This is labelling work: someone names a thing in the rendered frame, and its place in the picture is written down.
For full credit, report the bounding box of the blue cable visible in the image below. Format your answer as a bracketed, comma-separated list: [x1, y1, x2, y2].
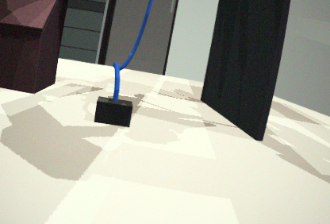
[113, 0, 153, 102]

